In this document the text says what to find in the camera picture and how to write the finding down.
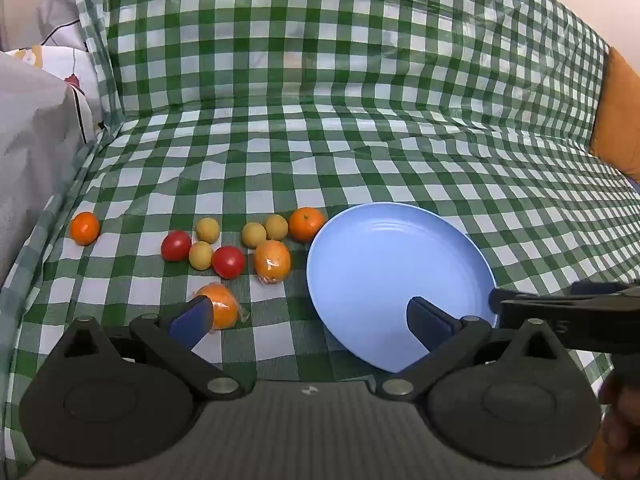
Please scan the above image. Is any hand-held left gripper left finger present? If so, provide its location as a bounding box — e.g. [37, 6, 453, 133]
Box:
[47, 296, 257, 402]

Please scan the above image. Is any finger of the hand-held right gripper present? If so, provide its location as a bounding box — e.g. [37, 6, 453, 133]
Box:
[570, 281, 640, 298]
[489, 287, 640, 352]

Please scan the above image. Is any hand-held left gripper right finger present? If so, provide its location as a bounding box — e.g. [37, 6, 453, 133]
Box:
[375, 297, 577, 402]

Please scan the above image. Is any plastic-wrapped orange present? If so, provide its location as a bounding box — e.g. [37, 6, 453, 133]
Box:
[252, 240, 292, 285]
[192, 282, 251, 333]

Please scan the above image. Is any red tomato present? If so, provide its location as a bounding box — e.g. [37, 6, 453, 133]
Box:
[211, 246, 246, 280]
[160, 230, 192, 263]

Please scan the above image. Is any light blue plate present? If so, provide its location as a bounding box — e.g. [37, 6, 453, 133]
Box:
[306, 202, 500, 374]

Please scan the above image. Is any small tangerine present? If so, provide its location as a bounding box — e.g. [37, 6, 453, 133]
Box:
[70, 211, 102, 246]
[288, 207, 326, 243]

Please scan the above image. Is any person's right hand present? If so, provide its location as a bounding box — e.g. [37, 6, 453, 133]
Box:
[599, 360, 640, 480]

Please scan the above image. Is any small yellow round fruit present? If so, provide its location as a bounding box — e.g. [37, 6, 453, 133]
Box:
[241, 222, 268, 249]
[264, 214, 289, 241]
[188, 241, 215, 270]
[195, 217, 221, 243]

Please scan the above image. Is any orange cushion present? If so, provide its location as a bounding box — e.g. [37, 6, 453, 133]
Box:
[589, 46, 640, 183]

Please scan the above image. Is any green white checked tablecloth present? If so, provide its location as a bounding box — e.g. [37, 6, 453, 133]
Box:
[0, 0, 640, 480]

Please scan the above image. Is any grey crumpled cloth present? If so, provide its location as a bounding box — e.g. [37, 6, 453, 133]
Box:
[0, 50, 84, 281]

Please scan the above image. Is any white printed cloth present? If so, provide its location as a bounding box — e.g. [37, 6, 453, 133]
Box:
[10, 42, 104, 143]

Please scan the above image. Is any light grey pillow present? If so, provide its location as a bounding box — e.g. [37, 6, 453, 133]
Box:
[30, 0, 108, 53]

